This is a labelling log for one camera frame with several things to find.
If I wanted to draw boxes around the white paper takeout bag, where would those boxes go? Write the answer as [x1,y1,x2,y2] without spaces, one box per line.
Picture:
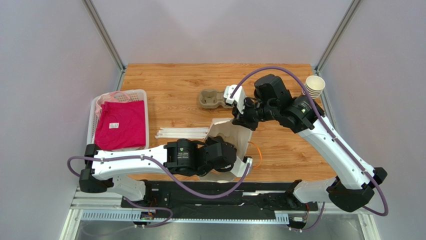
[199,118,253,183]

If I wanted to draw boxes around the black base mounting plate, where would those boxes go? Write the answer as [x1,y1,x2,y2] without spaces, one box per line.
[134,181,321,220]

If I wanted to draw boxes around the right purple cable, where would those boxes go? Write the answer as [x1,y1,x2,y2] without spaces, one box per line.
[229,65,390,233]

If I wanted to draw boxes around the bundle of wrapped straws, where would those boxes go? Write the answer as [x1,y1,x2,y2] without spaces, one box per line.
[155,127,209,139]

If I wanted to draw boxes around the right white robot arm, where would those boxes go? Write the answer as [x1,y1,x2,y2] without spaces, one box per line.
[223,74,387,213]

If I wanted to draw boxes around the stack of paper cups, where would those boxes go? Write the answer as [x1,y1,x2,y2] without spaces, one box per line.
[304,75,326,100]

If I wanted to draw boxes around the white plastic basket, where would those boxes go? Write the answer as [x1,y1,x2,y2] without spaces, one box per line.
[86,89,150,152]

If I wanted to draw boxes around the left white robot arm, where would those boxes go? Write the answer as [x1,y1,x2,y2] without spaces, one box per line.
[77,136,249,202]

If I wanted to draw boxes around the pink folded cloth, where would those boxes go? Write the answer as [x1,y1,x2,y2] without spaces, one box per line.
[94,100,147,150]

